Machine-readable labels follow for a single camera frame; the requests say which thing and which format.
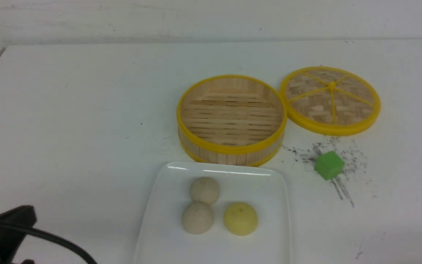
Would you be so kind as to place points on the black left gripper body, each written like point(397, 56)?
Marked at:
point(10, 241)

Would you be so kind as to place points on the beige steamed bun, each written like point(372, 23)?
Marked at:
point(197, 218)

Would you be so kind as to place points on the pale steamed bun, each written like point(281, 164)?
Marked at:
point(205, 189)

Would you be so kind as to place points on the yellow steamed bun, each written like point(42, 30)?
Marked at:
point(241, 219)

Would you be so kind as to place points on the white square plate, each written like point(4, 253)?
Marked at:
point(163, 240)

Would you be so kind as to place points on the bamboo steamer basket yellow rim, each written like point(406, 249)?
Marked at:
point(231, 119)

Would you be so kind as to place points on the green cube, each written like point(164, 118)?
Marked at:
point(329, 165)

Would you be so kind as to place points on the bamboo steamer lid yellow rim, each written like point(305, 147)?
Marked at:
point(330, 101)

